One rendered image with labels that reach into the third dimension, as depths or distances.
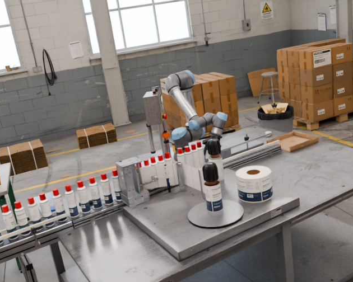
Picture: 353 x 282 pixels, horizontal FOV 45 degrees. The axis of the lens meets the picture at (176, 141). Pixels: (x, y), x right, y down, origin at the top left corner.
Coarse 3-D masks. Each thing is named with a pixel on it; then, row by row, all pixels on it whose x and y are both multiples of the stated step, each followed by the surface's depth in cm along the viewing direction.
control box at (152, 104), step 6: (144, 96) 270; (150, 96) 268; (156, 96) 267; (144, 102) 269; (150, 102) 269; (156, 102) 268; (162, 102) 284; (150, 108) 270; (156, 108) 269; (150, 114) 271; (156, 114) 271; (162, 114) 278; (150, 120) 272; (156, 120) 272; (162, 120) 274
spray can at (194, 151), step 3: (192, 144) 288; (195, 144) 288; (192, 147) 288; (195, 147) 288; (192, 150) 288; (195, 150) 288; (192, 153) 288; (195, 153) 288; (192, 156) 289; (195, 156) 288; (195, 159) 289; (198, 159) 291; (195, 162) 290; (198, 162) 291; (195, 165) 290; (198, 165) 291
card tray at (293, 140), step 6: (294, 132) 352; (276, 138) 345; (282, 138) 348; (288, 138) 348; (294, 138) 346; (300, 138) 344; (306, 138) 342; (312, 138) 337; (282, 144) 336; (288, 144) 334; (294, 144) 332; (300, 144) 323; (306, 144) 327; (288, 150) 323; (294, 150) 321
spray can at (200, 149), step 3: (198, 144) 290; (198, 147) 291; (201, 147) 292; (198, 150) 291; (201, 150) 291; (198, 153) 292; (201, 153) 292; (198, 156) 292; (201, 156) 292; (204, 156) 294; (201, 159) 293; (204, 159) 294; (201, 162) 293; (204, 162) 294; (201, 165) 294
